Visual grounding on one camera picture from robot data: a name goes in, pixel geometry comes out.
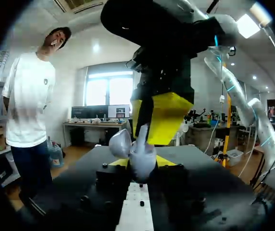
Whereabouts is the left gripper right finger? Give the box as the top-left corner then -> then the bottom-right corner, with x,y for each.
154,154 -> 189,193

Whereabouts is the pale grey earbud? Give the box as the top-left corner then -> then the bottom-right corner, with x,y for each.
137,123 -> 153,154

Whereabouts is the white plate with black pegs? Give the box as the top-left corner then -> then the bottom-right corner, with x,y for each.
114,181 -> 154,231

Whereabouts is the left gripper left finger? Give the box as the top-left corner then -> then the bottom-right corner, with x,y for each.
95,158 -> 131,193

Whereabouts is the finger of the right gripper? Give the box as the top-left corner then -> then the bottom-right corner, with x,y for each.
149,91 -> 194,146
130,89 -> 153,141

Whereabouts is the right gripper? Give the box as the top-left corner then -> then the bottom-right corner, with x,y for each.
100,0 -> 237,97

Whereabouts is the person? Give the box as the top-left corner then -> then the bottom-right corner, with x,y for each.
2,26 -> 72,200

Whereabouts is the pale grey earbud case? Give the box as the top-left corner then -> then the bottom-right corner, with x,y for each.
108,128 -> 157,184

